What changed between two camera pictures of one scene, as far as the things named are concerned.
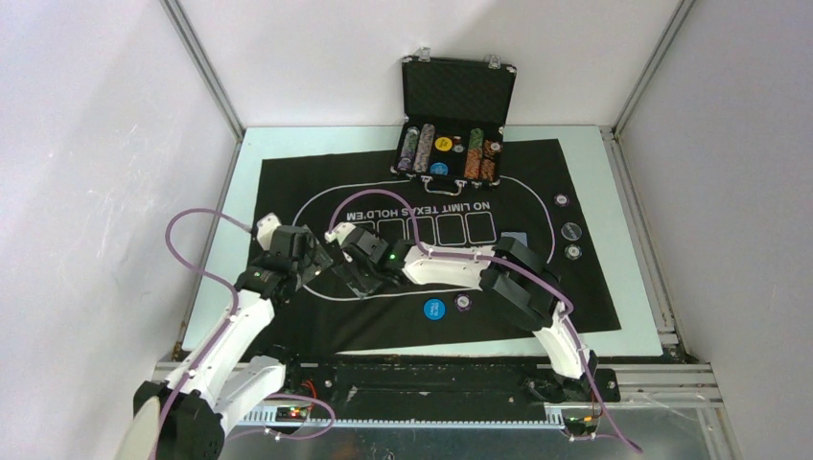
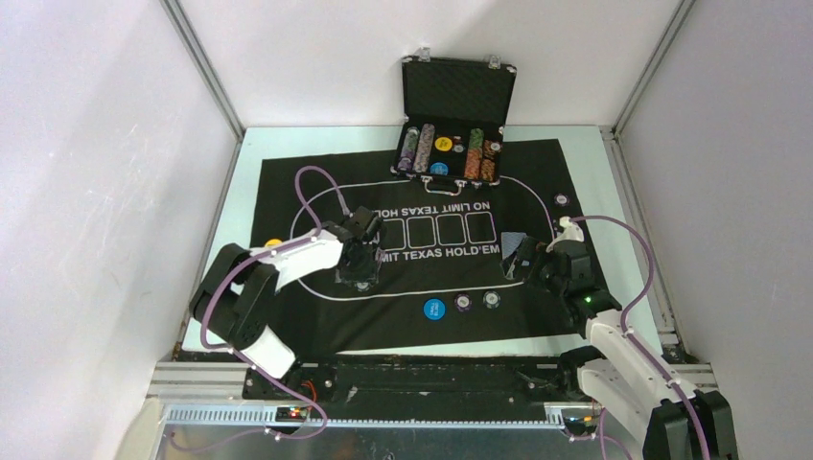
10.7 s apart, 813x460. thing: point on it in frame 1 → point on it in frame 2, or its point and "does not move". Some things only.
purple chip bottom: [463, 302] does not move
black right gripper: [352, 276] → [524, 250]
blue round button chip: [434, 309] does not move
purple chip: [562, 200] does not move
